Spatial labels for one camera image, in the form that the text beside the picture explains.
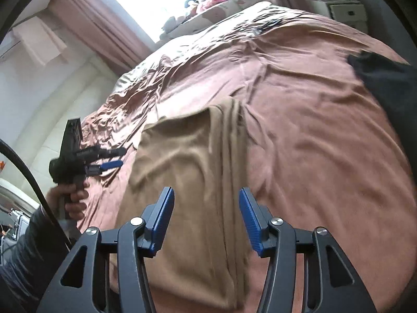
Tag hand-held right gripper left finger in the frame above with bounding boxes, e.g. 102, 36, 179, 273
36, 186, 175, 313

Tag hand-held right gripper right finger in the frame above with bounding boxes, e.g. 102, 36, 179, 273
239, 187, 378, 313

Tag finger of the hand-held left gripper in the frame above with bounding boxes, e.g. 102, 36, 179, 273
96, 148, 127, 161
87, 160, 124, 175

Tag brown printed T-shirt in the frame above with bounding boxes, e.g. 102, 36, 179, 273
109, 98, 253, 310

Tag person's left forearm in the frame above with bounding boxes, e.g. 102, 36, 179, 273
0, 204, 74, 313

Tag person's left hand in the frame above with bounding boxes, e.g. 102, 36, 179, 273
44, 182, 89, 221

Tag cream chair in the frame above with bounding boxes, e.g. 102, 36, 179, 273
0, 178, 43, 209

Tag cream padded headboard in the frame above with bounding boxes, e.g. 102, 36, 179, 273
20, 55, 137, 183

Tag pink bed sheet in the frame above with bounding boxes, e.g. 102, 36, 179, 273
76, 2, 414, 313

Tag pink hanging cloth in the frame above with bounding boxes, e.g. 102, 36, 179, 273
13, 16, 67, 67

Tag white air conditioner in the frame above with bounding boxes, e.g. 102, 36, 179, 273
0, 34, 22, 61

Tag cream blanket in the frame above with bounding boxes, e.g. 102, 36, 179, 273
112, 2, 277, 95

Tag bright window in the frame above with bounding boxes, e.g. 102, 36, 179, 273
88, 0, 258, 44

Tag black cloth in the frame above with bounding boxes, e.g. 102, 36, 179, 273
347, 50, 417, 128

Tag white nightstand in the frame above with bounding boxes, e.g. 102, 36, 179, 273
308, 0, 370, 35

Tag black cable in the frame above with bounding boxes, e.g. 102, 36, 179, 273
0, 139, 74, 251

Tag black charger cables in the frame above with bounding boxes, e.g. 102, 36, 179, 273
249, 20, 281, 36

